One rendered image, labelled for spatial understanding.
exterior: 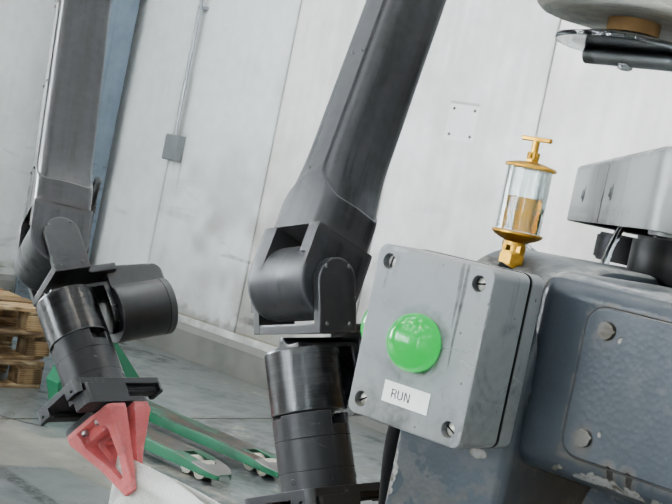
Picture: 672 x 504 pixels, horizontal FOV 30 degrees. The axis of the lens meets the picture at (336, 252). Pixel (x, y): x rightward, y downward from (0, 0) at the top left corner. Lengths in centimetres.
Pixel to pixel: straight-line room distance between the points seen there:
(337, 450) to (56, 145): 50
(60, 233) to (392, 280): 61
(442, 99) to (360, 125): 638
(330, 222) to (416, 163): 646
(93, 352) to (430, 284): 59
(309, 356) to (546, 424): 31
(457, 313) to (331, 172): 35
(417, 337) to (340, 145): 37
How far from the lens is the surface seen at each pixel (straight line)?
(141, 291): 122
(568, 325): 65
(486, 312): 61
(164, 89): 911
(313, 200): 94
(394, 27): 101
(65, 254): 120
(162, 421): 618
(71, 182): 125
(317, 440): 92
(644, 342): 62
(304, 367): 92
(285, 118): 817
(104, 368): 117
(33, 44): 943
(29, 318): 658
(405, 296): 64
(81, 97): 132
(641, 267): 76
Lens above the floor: 135
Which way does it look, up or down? 3 degrees down
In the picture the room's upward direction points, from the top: 12 degrees clockwise
